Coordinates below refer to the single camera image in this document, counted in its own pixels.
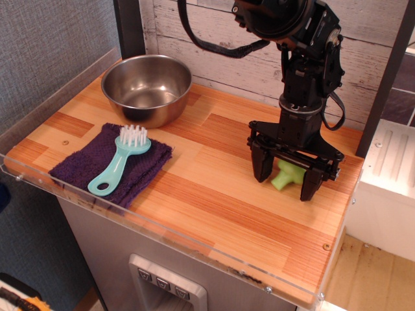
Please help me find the dark vertical post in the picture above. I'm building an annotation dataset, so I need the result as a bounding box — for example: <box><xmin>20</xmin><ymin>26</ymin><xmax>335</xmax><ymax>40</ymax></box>
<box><xmin>355</xmin><ymin>0</ymin><xmax>414</xmax><ymax>158</ymax></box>
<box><xmin>113</xmin><ymin>0</ymin><xmax>146</xmax><ymax>59</ymax></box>

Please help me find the black cable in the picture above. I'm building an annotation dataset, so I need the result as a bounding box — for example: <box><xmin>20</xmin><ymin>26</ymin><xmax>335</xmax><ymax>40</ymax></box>
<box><xmin>176</xmin><ymin>0</ymin><xmax>346</xmax><ymax>132</ymax></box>

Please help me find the white toy sink unit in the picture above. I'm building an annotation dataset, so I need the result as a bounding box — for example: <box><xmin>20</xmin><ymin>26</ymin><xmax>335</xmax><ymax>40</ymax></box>
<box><xmin>345</xmin><ymin>120</ymin><xmax>414</xmax><ymax>260</ymax></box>

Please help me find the teal scrub brush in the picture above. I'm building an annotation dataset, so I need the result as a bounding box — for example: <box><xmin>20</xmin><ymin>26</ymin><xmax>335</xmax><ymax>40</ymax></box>
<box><xmin>88</xmin><ymin>125</ymin><xmax>152</xmax><ymax>196</ymax></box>

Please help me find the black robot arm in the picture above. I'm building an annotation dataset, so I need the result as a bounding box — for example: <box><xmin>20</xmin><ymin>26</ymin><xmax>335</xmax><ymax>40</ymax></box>
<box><xmin>233</xmin><ymin>1</ymin><xmax>344</xmax><ymax>202</ymax></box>

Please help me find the yellow object at corner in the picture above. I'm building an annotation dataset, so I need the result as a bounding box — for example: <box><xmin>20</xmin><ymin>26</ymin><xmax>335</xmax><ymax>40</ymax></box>
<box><xmin>18</xmin><ymin>297</ymin><xmax>51</xmax><ymax>311</ymax></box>

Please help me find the stainless steel bowl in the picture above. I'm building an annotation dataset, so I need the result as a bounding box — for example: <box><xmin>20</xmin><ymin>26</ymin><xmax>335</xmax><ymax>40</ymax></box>
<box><xmin>101</xmin><ymin>55</ymin><xmax>193</xmax><ymax>128</ymax></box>

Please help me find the dark left vertical post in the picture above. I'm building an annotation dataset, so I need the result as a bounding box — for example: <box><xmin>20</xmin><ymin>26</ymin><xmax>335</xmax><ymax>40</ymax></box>
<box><xmin>113</xmin><ymin>0</ymin><xmax>146</xmax><ymax>59</ymax></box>

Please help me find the clear acrylic guard rail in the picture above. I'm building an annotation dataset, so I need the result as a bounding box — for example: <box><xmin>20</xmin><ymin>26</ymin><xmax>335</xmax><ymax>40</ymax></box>
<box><xmin>3</xmin><ymin>150</ymin><xmax>332</xmax><ymax>309</ymax></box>

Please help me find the purple cloth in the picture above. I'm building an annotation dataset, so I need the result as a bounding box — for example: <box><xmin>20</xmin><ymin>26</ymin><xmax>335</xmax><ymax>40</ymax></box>
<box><xmin>49</xmin><ymin>123</ymin><xmax>172</xmax><ymax>209</ymax></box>

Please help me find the green plastic toy piece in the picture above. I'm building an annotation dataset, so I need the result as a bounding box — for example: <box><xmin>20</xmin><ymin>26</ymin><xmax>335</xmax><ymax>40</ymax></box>
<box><xmin>271</xmin><ymin>159</ymin><xmax>305</xmax><ymax>190</ymax></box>

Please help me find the silver toy fridge cabinet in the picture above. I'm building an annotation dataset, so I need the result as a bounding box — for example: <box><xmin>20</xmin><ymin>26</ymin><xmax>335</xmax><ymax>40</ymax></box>
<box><xmin>58</xmin><ymin>199</ymin><xmax>296</xmax><ymax>310</ymax></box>

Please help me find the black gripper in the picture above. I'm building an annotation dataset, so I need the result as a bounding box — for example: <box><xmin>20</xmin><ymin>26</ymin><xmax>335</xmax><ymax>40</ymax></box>
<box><xmin>248</xmin><ymin>103</ymin><xmax>344</xmax><ymax>202</ymax></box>

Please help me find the dark right vertical post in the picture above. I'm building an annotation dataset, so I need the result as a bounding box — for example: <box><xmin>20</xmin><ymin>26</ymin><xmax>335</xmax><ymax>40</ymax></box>
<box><xmin>355</xmin><ymin>0</ymin><xmax>414</xmax><ymax>158</ymax></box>

